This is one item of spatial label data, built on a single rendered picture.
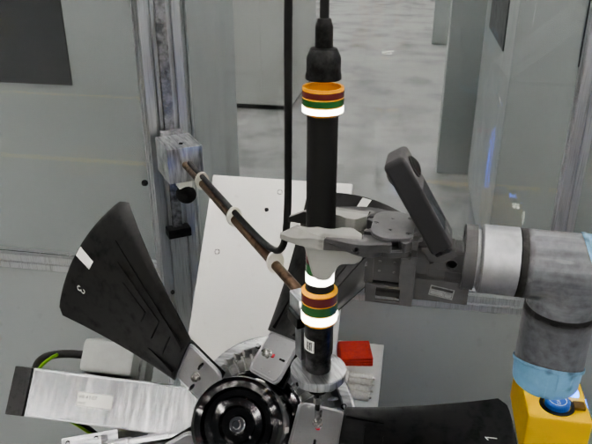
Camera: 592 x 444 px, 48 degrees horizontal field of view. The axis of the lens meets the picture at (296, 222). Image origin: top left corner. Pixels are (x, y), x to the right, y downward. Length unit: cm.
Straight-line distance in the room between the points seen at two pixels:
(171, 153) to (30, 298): 79
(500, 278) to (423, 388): 105
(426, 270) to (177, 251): 84
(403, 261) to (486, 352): 99
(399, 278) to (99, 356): 59
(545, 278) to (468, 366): 100
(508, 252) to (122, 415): 65
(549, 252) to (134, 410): 66
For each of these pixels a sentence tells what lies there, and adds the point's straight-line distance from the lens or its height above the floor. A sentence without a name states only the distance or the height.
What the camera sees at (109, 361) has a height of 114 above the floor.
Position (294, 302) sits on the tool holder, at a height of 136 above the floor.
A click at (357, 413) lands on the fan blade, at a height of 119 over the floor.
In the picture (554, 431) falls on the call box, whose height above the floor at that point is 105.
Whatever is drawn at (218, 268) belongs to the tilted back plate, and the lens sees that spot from 118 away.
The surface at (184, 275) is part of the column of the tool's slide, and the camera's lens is 152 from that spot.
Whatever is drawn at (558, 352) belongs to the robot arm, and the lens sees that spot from 77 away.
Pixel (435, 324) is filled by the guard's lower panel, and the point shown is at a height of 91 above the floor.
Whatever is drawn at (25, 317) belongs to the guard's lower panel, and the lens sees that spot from 197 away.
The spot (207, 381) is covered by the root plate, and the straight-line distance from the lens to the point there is 93.
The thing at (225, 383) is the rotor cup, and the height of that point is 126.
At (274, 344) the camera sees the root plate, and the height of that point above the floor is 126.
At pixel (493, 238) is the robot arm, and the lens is 72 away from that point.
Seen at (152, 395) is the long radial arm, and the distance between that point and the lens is 107.
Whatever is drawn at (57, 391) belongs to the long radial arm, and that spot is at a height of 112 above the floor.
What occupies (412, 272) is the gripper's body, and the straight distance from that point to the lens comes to 72.
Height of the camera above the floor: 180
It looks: 25 degrees down
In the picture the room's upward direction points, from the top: straight up
